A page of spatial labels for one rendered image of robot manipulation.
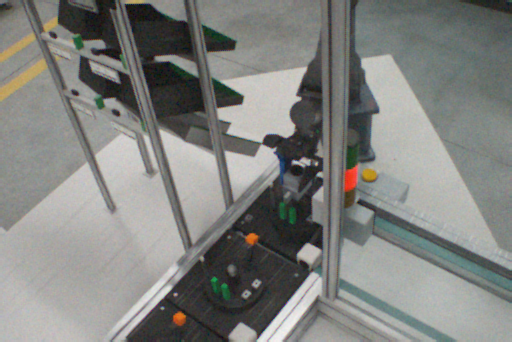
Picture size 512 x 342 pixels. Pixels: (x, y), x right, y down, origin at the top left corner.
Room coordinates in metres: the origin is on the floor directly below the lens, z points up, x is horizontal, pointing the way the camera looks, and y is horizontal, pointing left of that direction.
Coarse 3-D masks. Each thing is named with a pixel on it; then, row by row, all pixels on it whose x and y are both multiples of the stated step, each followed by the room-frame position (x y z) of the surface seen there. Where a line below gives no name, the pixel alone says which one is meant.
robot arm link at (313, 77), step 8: (320, 32) 1.01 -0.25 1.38; (320, 40) 1.00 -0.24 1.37; (320, 48) 0.98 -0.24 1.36; (320, 56) 0.97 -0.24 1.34; (312, 64) 0.96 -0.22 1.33; (320, 64) 0.96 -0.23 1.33; (312, 72) 0.95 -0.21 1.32; (320, 72) 0.94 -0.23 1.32; (304, 80) 0.94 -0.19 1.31; (312, 80) 0.93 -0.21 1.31; (320, 80) 0.93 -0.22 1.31; (312, 88) 0.93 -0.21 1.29; (320, 88) 0.92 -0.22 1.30
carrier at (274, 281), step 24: (240, 240) 0.80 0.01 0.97; (216, 264) 0.73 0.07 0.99; (240, 264) 0.72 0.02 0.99; (264, 264) 0.72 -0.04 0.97; (288, 264) 0.71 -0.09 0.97; (192, 288) 0.69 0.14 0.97; (216, 288) 0.65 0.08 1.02; (240, 288) 0.65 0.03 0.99; (264, 288) 0.64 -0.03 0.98; (288, 288) 0.64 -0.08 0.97; (192, 312) 0.62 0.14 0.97; (216, 312) 0.61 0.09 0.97; (240, 312) 0.60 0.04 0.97; (264, 312) 0.59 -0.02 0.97; (240, 336) 0.53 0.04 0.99
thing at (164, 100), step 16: (144, 64) 1.06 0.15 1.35; (160, 64) 1.08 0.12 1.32; (128, 80) 0.99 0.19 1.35; (160, 80) 1.07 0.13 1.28; (176, 80) 1.10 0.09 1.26; (192, 80) 1.12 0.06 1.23; (128, 96) 0.98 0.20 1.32; (160, 96) 0.93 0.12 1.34; (176, 96) 0.95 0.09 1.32; (192, 96) 0.97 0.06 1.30; (224, 96) 1.07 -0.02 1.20; (240, 96) 1.04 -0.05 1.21; (160, 112) 0.92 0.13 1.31; (176, 112) 0.94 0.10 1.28; (192, 112) 0.96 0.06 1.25
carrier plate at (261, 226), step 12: (276, 180) 0.97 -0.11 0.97; (264, 192) 0.94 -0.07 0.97; (276, 192) 0.93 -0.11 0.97; (252, 204) 0.91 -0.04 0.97; (264, 204) 0.90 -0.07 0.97; (240, 216) 0.88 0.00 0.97; (264, 216) 0.86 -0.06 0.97; (240, 228) 0.84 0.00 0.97; (252, 228) 0.83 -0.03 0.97; (264, 228) 0.82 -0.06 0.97; (276, 228) 0.82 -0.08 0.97; (264, 240) 0.79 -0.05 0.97; (276, 240) 0.78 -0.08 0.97; (288, 240) 0.77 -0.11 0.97; (300, 240) 0.77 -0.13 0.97; (312, 240) 0.76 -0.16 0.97; (276, 252) 0.76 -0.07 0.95; (288, 252) 0.74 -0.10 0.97
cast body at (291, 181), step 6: (294, 168) 0.85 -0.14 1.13; (300, 168) 0.85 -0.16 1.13; (288, 174) 0.85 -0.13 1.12; (294, 174) 0.84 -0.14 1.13; (300, 174) 0.84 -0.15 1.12; (288, 180) 0.84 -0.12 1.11; (294, 180) 0.83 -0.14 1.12; (300, 180) 0.82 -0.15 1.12; (282, 186) 0.84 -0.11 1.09; (288, 186) 0.84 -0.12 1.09; (294, 186) 0.83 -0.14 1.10; (306, 186) 0.84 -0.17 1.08; (282, 192) 0.85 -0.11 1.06; (288, 192) 0.83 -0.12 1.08; (294, 192) 0.82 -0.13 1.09; (300, 192) 0.82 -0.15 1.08; (288, 198) 0.82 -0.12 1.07; (294, 198) 0.82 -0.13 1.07
